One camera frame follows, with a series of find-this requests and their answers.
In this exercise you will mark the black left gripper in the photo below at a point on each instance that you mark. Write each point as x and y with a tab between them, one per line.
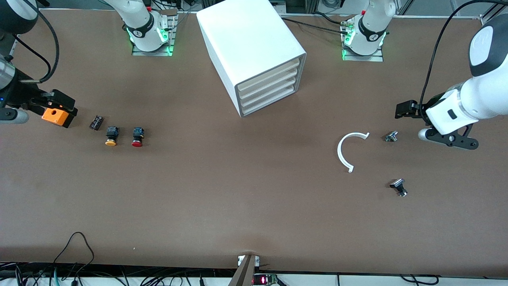
430	104

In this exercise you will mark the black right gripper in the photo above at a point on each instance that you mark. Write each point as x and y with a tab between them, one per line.
20	95

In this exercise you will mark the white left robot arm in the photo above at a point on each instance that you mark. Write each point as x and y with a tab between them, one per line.
371	28

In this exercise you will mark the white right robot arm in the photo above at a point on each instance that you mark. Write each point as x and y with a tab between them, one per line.
145	24

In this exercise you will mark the yellow push button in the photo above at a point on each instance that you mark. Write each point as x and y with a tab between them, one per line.
112	135

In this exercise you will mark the red push button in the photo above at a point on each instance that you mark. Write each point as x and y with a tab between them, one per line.
137	137

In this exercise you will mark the orange box black base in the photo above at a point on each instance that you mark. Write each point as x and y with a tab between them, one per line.
55	117

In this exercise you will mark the small silver metal fitting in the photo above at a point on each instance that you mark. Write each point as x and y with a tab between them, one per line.
391	136

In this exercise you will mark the small black terminal block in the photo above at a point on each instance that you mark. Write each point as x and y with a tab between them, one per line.
96	122

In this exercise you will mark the white curved plastic arc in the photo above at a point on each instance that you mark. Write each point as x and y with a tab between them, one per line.
339	153

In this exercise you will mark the black box red display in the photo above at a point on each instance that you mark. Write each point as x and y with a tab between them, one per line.
264	280

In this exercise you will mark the aluminium arm base plate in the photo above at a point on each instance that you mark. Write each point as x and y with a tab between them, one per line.
152	53
365	58

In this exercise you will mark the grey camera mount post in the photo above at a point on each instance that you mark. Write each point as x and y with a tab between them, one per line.
244	274

